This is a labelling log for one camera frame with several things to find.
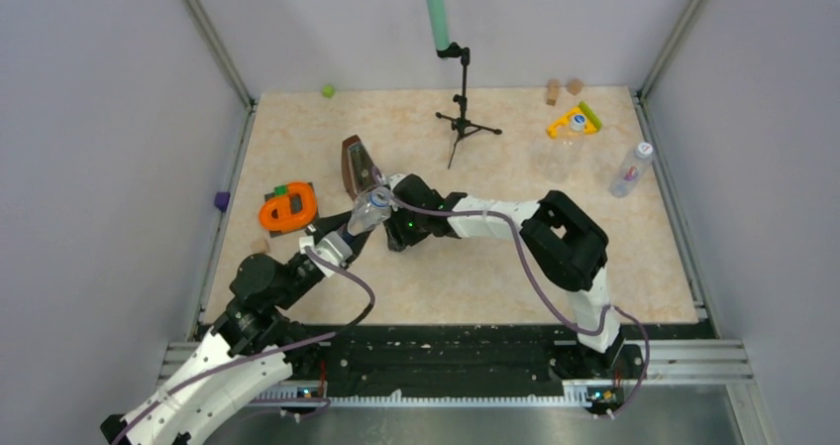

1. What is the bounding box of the clear bottle red label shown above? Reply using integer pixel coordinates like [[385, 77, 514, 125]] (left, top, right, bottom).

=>
[[608, 142, 655, 198]]

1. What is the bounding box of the clear bottle white cap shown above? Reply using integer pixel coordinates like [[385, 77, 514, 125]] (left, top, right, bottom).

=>
[[543, 117, 585, 182]]

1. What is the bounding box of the brown wooden metronome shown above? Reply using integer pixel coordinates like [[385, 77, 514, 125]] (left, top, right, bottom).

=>
[[341, 135, 384, 200]]

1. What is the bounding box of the clear Pepsi plastic bottle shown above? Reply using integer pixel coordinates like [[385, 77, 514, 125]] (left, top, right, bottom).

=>
[[347, 186, 392, 237]]

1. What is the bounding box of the tall wooden block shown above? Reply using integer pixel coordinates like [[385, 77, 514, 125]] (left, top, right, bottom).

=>
[[545, 78, 561, 106]]

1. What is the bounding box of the white slotted cable duct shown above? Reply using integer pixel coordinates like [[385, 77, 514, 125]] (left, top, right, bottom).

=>
[[250, 386, 592, 408]]

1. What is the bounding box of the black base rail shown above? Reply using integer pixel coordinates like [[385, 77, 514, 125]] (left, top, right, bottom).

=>
[[288, 323, 714, 398]]

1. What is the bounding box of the purple cable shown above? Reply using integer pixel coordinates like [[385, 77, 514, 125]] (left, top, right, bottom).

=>
[[370, 166, 651, 417], [108, 246, 376, 445]]

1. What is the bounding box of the mint green microphone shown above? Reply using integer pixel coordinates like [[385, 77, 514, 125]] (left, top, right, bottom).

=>
[[425, 0, 451, 53]]

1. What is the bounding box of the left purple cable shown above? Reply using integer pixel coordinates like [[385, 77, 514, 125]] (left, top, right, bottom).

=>
[[108, 246, 376, 445]]

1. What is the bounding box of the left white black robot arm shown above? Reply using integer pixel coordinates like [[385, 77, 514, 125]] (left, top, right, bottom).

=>
[[100, 212, 381, 444]]

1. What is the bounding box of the small wooden cube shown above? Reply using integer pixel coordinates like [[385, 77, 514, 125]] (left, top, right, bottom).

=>
[[252, 238, 270, 255]]

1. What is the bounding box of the purple block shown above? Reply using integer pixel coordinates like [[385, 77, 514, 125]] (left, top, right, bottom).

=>
[[213, 191, 231, 213]]

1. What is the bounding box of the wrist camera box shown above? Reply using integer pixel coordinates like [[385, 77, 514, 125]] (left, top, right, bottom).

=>
[[298, 231, 353, 278], [387, 173, 409, 197]]

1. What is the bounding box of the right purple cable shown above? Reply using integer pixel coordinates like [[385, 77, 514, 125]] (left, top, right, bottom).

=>
[[370, 166, 651, 417]]

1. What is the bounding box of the yellow plastic toy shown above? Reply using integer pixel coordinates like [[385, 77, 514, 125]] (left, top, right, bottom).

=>
[[546, 107, 593, 139]]

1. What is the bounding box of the green cylinder stick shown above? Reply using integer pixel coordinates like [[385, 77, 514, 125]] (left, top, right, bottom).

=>
[[577, 101, 603, 134]]

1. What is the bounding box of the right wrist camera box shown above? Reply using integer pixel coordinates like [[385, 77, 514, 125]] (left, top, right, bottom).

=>
[[387, 173, 409, 197]]

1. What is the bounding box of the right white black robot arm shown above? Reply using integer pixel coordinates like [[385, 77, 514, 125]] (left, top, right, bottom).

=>
[[385, 174, 621, 378]]

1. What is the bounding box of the orange plastic ring toy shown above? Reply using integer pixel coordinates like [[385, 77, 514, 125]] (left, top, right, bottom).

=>
[[258, 180, 318, 232]]

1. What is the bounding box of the black tripod stand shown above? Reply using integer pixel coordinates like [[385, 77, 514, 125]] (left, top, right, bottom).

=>
[[435, 42, 503, 169]]

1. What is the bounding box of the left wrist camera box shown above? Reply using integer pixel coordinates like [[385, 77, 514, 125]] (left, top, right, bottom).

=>
[[298, 231, 353, 278]]

